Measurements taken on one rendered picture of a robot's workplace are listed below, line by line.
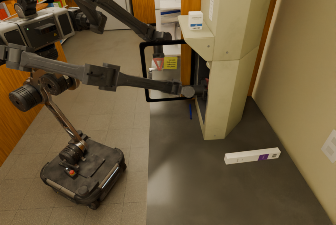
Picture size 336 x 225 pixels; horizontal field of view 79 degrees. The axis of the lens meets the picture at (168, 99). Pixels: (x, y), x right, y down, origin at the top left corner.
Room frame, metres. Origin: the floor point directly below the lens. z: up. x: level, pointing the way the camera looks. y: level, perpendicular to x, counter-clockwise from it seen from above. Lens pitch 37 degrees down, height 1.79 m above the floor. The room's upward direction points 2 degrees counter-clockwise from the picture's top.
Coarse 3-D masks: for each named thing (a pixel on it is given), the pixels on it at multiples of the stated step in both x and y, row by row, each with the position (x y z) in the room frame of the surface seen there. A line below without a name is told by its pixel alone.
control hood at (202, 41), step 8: (184, 16) 1.04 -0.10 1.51; (184, 24) 0.91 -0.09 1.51; (184, 32) 0.81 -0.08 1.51; (192, 32) 0.81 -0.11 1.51; (200, 32) 0.80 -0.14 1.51; (208, 32) 0.80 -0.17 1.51; (192, 40) 0.74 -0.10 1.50; (200, 40) 0.74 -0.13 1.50; (208, 40) 0.74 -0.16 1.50; (192, 48) 0.75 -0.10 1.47; (200, 48) 0.74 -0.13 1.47; (208, 48) 0.74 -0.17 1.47; (208, 56) 0.74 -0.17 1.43
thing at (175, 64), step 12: (156, 48) 1.04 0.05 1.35; (168, 48) 1.04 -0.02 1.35; (180, 48) 1.05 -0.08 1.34; (156, 60) 1.04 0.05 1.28; (168, 60) 1.04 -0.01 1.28; (180, 60) 1.05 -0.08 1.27; (156, 72) 1.04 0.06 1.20; (168, 72) 1.04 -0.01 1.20; (180, 72) 1.05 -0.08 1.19; (156, 96) 1.04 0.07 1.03; (168, 96) 1.04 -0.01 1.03; (180, 96) 1.05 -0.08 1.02
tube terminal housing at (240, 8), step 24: (216, 0) 0.78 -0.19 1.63; (240, 0) 0.75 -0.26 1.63; (264, 0) 0.84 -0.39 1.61; (216, 24) 0.75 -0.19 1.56; (240, 24) 0.75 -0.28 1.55; (264, 24) 0.89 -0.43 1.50; (216, 48) 0.75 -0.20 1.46; (240, 48) 0.75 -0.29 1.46; (216, 72) 0.75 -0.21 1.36; (240, 72) 0.77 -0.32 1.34; (216, 96) 0.75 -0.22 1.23; (240, 96) 0.82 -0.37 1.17; (216, 120) 0.75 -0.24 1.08; (240, 120) 0.88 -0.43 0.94
